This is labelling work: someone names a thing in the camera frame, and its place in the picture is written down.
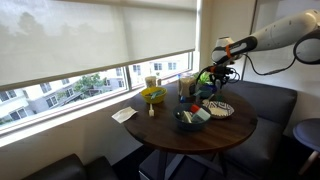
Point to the round blue stool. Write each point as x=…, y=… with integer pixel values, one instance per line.
x=307, y=132

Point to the roller window blind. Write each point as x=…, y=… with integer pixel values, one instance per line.
x=46, y=40

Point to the dark armchair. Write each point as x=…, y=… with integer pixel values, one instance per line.
x=71, y=168

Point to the yellow bowl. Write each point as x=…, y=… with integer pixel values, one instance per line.
x=154, y=95

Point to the grey upholstered bench seat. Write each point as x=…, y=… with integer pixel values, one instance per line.
x=248, y=139

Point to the small glass jar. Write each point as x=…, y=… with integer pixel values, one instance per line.
x=150, y=81

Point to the white paper napkin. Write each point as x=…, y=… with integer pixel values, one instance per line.
x=124, y=114

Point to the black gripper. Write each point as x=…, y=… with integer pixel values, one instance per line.
x=220, y=74

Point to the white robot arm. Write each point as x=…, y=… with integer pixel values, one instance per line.
x=301, y=30

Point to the round wooden table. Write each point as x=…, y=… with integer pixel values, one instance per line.
x=169, y=131

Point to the blue white patterned bowl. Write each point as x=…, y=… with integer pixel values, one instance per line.
x=218, y=110

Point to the small white spoon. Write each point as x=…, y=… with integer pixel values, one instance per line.
x=151, y=110

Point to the dark blue bowl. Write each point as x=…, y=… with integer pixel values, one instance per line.
x=191, y=117

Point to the glass container with grains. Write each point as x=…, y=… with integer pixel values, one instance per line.
x=186, y=86

